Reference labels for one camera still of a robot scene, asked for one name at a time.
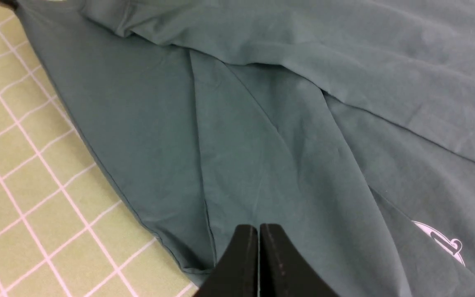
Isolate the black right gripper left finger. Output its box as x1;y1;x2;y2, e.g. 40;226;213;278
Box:
195;224;259;297

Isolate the green long-sleeved shirt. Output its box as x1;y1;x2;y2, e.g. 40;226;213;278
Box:
15;0;475;297

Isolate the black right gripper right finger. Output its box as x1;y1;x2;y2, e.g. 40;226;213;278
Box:
259;224;338;297

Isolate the green checkered tablecloth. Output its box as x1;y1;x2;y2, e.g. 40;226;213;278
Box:
0;6;197;297

